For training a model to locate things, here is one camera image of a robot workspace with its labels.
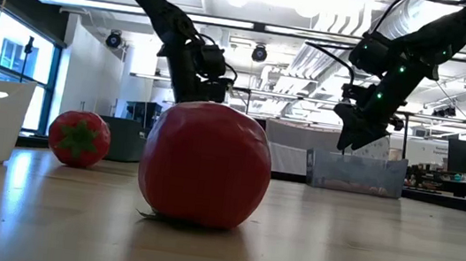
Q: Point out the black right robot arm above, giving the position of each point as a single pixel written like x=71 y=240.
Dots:
x=450 y=28

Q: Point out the red toy tomato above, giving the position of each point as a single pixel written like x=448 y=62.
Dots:
x=79 y=138
x=205 y=167

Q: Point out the black ceiling spotlight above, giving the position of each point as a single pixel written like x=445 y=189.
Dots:
x=113 y=39
x=259 y=53
x=444 y=111

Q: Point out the white covered table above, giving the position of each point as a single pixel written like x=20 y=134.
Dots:
x=292 y=155

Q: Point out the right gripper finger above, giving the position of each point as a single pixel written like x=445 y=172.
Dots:
x=347 y=126
x=366 y=133

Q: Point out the dark green plastic basket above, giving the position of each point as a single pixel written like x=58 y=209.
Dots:
x=125 y=139

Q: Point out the light grey plastic basket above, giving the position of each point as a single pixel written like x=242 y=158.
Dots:
x=357 y=172

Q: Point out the black metal frame stand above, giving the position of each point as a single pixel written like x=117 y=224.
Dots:
x=404 y=145

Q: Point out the long ceiling light strip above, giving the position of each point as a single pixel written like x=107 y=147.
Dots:
x=88 y=3

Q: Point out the black tripod stand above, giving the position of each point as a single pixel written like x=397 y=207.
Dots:
x=28 y=47

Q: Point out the silver ventilation duct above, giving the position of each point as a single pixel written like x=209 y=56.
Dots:
x=396 y=17

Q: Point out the large room window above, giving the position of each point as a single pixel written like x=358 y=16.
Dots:
x=14 y=59

